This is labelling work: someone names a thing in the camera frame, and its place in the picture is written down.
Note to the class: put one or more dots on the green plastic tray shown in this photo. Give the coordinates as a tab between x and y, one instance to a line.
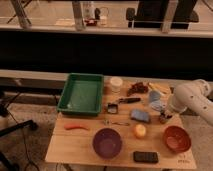
82	95

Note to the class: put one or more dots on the black-handled measuring scoop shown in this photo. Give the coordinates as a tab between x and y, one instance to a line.
112	108

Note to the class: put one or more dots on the orange carrot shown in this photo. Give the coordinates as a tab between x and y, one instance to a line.
74	126

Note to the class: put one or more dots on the small metal spoon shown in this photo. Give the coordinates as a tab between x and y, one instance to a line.
107	122

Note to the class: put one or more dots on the wooden table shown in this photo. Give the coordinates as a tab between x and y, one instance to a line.
75	146

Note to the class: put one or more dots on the orange-brown bowl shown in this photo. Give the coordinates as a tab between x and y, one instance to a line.
176	139

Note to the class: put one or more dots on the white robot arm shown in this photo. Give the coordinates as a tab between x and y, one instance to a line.
189	95

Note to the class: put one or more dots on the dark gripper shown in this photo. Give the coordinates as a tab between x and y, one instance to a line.
166	114

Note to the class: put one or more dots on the dark red dried fruit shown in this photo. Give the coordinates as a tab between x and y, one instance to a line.
139	87

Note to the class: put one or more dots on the wooden stick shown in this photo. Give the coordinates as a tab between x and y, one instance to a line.
159	88

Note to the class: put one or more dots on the yellow-red apple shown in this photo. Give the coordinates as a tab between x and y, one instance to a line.
139	131

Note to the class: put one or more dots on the metal cup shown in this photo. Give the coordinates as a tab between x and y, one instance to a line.
163	119

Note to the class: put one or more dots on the white paper cup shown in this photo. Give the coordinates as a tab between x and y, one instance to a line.
116	84

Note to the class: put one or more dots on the black remote control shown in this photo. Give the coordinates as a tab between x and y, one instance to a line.
145	157

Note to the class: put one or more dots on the purple bowl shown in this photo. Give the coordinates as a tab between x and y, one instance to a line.
107	143

